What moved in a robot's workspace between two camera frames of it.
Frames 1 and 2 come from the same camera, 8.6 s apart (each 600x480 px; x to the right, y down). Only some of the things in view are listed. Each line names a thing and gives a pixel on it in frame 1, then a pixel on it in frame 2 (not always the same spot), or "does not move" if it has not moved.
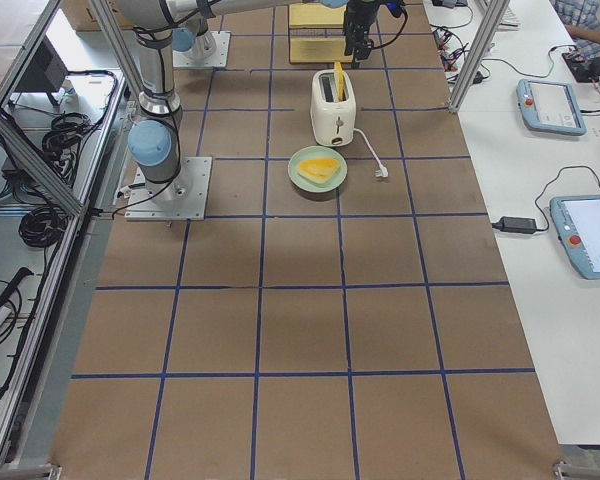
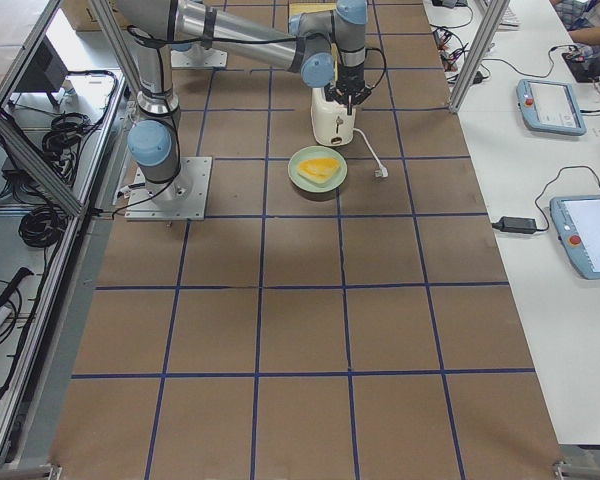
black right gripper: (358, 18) -> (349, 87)
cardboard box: (83, 16) does not move
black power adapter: (516, 225) does not move
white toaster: (332, 120) does not move
